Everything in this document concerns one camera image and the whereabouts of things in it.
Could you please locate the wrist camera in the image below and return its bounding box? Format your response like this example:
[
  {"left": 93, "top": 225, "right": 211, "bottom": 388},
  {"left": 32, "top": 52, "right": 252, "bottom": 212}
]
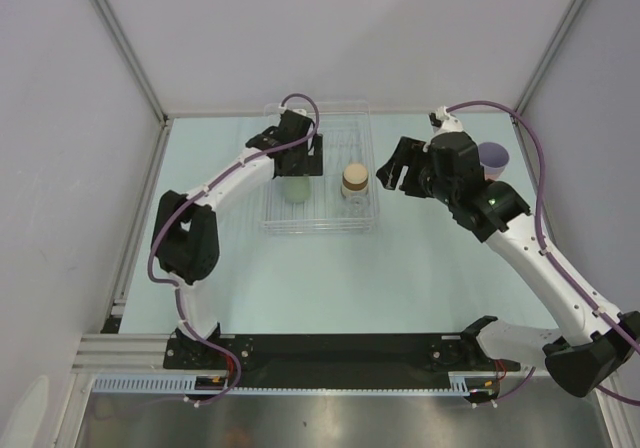
[
  {"left": 429, "top": 106, "right": 464, "bottom": 136},
  {"left": 278, "top": 105, "right": 300, "bottom": 114}
]

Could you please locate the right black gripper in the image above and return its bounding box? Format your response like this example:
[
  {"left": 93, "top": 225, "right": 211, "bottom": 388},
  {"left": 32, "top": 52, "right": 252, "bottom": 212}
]
[{"left": 375, "top": 136, "right": 457, "bottom": 206}]

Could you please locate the light blue cable duct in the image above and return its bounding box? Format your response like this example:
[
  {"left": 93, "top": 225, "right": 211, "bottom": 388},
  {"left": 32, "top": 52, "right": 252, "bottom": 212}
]
[{"left": 93, "top": 373, "right": 498, "bottom": 395}]

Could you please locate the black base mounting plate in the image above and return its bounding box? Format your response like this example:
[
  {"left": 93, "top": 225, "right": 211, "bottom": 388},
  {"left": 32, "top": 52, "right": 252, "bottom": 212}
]
[{"left": 163, "top": 333, "right": 520, "bottom": 381}]

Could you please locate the green cup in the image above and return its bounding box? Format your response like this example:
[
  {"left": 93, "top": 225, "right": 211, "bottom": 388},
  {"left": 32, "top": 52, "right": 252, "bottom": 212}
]
[{"left": 281, "top": 176, "right": 312, "bottom": 204}]

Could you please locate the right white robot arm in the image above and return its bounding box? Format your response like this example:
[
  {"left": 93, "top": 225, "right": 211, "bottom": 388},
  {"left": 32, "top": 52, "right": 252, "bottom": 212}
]
[{"left": 376, "top": 132, "right": 639, "bottom": 398}]

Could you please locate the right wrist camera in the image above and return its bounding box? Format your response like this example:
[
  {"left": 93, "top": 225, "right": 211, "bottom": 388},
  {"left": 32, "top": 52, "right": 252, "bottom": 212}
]
[{"left": 429, "top": 106, "right": 464, "bottom": 136}]

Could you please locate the purple cup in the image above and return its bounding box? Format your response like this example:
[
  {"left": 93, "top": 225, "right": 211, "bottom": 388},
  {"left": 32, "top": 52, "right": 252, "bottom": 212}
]
[{"left": 478, "top": 142, "right": 510, "bottom": 181}]

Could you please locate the clear wire dish rack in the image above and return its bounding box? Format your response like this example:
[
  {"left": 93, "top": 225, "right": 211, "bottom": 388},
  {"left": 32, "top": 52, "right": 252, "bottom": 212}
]
[{"left": 258, "top": 100, "right": 380, "bottom": 237}]

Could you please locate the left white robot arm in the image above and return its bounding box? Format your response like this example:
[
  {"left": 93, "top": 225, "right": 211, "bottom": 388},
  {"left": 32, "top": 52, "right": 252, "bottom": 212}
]
[{"left": 147, "top": 106, "right": 323, "bottom": 368}]

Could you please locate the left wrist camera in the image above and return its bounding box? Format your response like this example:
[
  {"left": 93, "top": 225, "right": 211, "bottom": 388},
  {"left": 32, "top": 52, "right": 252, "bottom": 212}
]
[{"left": 278, "top": 105, "right": 300, "bottom": 114}]

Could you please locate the clear glass cup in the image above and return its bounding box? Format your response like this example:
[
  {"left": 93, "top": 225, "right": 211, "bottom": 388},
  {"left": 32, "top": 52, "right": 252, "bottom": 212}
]
[{"left": 344, "top": 195, "right": 370, "bottom": 219}]

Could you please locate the aluminium frame rail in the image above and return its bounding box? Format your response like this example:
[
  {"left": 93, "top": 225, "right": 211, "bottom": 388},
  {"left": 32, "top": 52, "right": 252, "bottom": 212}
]
[{"left": 72, "top": 334, "right": 169, "bottom": 373}]

